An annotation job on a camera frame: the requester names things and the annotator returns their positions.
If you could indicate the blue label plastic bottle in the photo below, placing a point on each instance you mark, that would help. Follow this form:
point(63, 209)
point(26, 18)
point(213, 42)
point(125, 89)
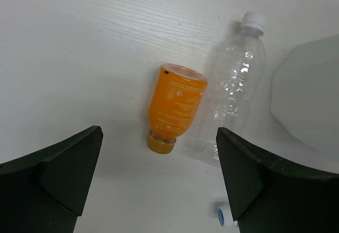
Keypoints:
point(224, 214)

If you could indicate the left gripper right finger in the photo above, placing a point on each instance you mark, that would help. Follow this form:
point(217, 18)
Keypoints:
point(268, 193)

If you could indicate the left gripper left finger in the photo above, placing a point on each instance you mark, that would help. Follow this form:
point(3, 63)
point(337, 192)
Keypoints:
point(46, 191)

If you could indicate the white plastic bin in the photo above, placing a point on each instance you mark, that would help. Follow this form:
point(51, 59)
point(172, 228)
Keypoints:
point(304, 95)

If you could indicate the clear plastic bottle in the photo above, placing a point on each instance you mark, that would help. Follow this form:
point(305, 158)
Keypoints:
point(233, 80)

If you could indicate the orange plastic bottle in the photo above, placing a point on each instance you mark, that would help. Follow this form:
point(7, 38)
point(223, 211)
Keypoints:
point(176, 98)

